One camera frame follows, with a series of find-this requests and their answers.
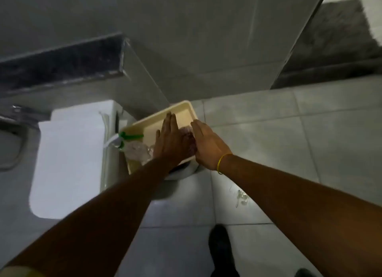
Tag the person's left forearm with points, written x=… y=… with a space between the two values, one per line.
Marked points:
x=98 y=220

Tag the person's left thumb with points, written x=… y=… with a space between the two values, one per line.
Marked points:
x=158 y=137

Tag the yellow sleeve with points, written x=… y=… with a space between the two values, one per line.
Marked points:
x=21 y=272

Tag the chrome wall fixture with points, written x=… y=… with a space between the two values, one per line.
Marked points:
x=18 y=114

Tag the person's right forearm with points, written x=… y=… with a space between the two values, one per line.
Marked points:
x=301 y=214

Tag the clear plastic wrapper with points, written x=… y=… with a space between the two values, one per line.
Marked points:
x=241 y=196

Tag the white bidet sprayer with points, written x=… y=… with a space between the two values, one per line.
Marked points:
x=112 y=142

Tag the cream plastic tray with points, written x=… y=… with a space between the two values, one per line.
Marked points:
x=182 y=114

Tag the red cloth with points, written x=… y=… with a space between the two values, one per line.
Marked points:
x=187 y=134

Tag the white toilet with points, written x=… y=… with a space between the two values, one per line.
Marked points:
x=68 y=163

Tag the black shoe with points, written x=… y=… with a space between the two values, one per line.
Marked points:
x=221 y=250

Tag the grey shaggy rug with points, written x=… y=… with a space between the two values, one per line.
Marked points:
x=334 y=44

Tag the yellow wrist band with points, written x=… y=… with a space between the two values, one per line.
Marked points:
x=220 y=162

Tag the person's right hand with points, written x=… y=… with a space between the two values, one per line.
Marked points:
x=210 y=148

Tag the white round container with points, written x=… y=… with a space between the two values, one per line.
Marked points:
x=186 y=171

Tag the dark stone countertop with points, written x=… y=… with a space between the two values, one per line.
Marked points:
x=59 y=65

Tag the person's right fingers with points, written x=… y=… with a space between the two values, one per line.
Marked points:
x=199 y=130

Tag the person's left hand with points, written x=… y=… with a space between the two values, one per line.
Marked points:
x=172 y=145

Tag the clear spray bottle green trigger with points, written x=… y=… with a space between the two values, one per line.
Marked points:
x=135 y=150

